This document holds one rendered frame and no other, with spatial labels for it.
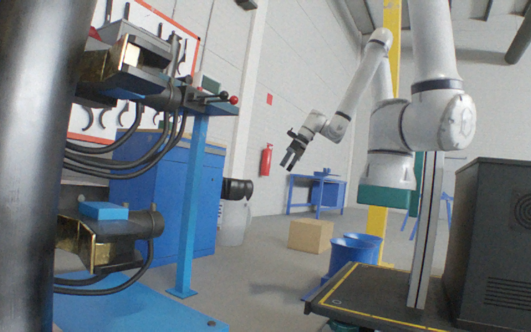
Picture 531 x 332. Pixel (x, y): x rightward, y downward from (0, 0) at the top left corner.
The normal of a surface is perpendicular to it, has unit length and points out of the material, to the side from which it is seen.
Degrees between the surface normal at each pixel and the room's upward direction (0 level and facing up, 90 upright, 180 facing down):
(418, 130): 110
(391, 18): 90
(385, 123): 90
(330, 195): 90
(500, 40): 90
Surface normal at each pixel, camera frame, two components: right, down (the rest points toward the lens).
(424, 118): -0.87, 0.06
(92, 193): 0.88, 0.08
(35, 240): 0.98, 0.11
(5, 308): 0.76, 0.06
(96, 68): -0.21, -0.07
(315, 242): -0.43, -0.10
